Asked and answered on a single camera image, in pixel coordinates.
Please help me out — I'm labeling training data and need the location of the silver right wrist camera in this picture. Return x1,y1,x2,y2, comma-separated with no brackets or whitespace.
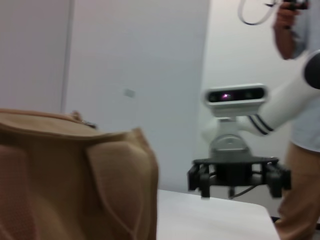
202,83,269,118

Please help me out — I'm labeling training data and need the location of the bare forearm of person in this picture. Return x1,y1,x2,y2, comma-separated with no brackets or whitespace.
272,23,310,61

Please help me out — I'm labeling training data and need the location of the controller with white ring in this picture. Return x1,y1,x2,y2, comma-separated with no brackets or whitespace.
238,0,310,26

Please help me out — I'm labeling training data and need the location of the right gripper cable with connectors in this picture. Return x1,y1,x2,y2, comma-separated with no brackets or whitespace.
228,184,256,200

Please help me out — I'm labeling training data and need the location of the silver metal zipper pull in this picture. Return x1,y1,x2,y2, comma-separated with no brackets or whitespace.
80,118,99,129

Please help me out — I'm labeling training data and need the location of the hand of person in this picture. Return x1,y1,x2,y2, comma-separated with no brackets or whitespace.
273,1,304,29

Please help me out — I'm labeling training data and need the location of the khaki fabric food bag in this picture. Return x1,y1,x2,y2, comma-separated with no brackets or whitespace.
0,108,160,240

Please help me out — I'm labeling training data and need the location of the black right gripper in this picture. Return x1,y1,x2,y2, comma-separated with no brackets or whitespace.
186,154,293,201

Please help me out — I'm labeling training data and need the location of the person in light blue shirt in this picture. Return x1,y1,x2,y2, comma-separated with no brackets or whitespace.
274,0,320,240

